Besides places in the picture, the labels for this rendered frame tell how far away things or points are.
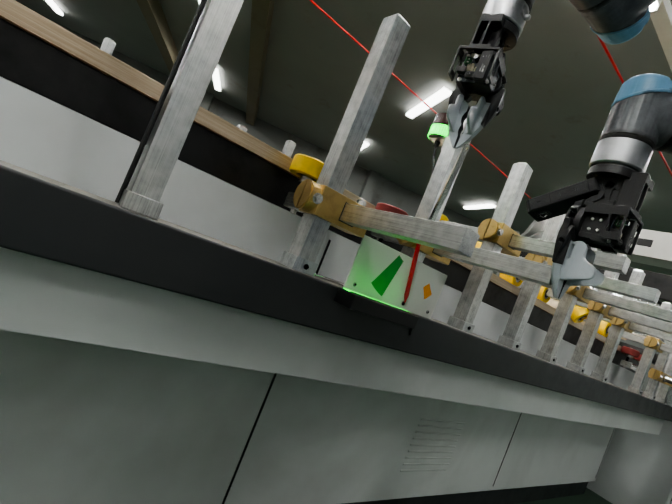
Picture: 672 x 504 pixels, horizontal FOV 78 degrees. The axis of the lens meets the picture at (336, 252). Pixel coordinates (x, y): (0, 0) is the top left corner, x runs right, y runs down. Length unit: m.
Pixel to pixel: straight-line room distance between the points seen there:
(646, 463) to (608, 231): 2.75
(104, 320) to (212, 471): 0.55
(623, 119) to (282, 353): 0.65
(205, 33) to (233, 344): 0.44
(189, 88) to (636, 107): 0.64
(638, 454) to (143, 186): 3.21
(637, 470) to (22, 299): 3.26
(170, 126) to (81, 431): 0.58
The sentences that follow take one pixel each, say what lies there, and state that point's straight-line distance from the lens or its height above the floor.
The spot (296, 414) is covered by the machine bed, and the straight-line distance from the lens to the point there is 1.10.
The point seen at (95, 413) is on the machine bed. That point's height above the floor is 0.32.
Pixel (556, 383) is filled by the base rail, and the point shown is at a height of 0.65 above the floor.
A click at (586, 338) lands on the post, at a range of 1.71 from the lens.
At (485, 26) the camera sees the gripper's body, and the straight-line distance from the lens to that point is 0.83.
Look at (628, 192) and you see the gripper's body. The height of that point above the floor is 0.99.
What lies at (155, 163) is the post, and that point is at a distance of 0.57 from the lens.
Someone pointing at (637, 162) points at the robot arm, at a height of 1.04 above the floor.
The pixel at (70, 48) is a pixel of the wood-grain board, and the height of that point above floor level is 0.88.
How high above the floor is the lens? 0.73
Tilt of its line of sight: 2 degrees up
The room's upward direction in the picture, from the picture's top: 22 degrees clockwise
